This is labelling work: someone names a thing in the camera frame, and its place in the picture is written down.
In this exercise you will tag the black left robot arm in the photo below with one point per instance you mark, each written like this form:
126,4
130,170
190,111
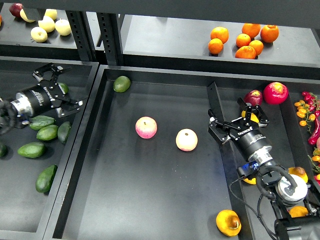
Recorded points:
46,75

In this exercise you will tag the dark red apple shelf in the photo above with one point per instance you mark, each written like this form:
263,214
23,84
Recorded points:
15,9

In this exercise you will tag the pale yellow pink apple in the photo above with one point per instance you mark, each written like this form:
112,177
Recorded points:
186,140

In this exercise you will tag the red chili pepper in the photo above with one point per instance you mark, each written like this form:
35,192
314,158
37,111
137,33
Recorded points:
312,140

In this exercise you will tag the orange top middle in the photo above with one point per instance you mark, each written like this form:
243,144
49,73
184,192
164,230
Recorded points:
251,29

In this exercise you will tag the pale yellow apple right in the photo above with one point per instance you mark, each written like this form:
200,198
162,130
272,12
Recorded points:
63,27

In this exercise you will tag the pale yellow apple middle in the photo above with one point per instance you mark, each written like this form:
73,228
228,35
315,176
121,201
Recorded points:
47,23

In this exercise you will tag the orange bottom front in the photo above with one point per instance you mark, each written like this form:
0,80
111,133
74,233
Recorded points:
246,52

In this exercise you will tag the orange top right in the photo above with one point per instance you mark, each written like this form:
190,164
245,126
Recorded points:
269,33

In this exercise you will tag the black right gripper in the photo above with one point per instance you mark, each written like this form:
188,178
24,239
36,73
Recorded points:
248,138

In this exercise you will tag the pale yellow apple back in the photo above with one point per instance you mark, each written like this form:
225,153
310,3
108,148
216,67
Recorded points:
52,13

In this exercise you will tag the green avocado far left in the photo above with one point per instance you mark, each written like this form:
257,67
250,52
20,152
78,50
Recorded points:
64,87

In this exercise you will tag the black tray divider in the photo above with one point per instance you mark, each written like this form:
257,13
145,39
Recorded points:
230,169

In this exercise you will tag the orange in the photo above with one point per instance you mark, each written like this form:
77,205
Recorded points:
215,46
251,29
269,33
246,52
221,33

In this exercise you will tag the yellow pear brown stem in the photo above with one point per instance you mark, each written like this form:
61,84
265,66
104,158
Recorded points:
228,222

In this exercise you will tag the pale yellow apple hidden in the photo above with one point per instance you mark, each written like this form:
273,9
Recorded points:
24,17

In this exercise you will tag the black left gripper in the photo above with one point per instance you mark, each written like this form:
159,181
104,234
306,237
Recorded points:
37,98

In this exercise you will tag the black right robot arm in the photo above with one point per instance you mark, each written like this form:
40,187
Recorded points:
283,191

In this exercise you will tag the orange small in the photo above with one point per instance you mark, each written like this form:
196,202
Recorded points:
242,40
258,46

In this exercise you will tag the light green avocado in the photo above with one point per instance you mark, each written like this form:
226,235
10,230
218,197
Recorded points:
121,84

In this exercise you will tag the cherry tomato vine bunch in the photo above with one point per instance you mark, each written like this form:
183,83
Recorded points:
307,110

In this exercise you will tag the orange lower left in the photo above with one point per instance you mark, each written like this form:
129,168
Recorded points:
215,46

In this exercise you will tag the orange centre small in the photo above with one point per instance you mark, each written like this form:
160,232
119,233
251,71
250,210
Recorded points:
242,40

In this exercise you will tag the bright red apple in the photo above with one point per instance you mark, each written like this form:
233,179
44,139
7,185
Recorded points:
275,93

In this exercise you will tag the dark green avocado upright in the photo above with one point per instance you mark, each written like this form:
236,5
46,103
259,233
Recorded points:
64,131

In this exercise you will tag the pink red apple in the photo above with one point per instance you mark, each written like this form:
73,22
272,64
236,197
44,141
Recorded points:
146,127

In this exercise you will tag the orange right small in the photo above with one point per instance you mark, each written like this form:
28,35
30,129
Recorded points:
258,46

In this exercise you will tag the orange top left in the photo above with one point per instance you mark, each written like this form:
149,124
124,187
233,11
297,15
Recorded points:
221,33

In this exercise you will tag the green avocado lower left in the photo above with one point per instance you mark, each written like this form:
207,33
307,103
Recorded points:
32,150

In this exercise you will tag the green avocado upper cluster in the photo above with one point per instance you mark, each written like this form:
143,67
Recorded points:
41,121

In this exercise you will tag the green avocado cluster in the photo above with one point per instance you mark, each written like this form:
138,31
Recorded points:
41,121
48,133

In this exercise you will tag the dark red apple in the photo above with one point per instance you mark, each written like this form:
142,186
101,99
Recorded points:
254,97

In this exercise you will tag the black shelf upright post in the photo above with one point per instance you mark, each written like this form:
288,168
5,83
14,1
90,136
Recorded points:
110,33

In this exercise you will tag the green avocado middle cluster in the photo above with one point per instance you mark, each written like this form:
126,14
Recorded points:
48,133

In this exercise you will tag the dark green avocado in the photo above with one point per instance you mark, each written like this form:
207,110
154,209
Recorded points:
45,179
64,131

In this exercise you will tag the pale yellow apple front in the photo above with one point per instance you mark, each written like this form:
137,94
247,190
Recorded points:
38,34

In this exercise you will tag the dark avocado at edge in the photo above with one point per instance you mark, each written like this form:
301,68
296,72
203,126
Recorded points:
3,149

